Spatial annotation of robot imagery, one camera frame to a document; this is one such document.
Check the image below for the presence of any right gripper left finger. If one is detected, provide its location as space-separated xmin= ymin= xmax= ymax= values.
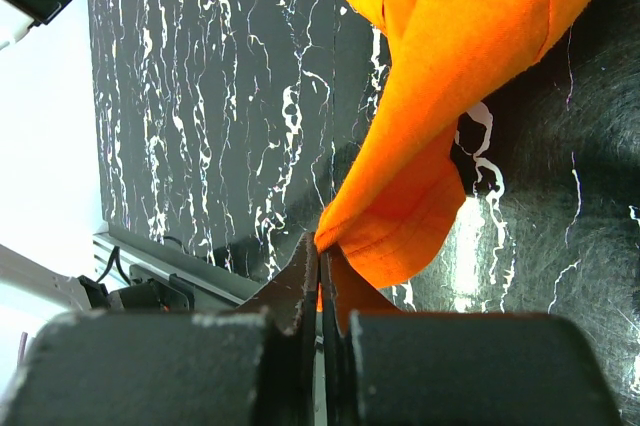
xmin=1 ymin=234 xmax=319 ymax=425

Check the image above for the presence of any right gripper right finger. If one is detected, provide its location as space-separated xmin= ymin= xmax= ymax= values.
xmin=320 ymin=248 xmax=621 ymax=425

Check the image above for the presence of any orange t shirt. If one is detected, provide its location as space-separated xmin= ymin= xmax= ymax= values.
xmin=315 ymin=0 xmax=590 ymax=288

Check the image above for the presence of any black marble pattern mat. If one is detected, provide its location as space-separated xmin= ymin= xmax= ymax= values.
xmin=88 ymin=0 xmax=639 ymax=425

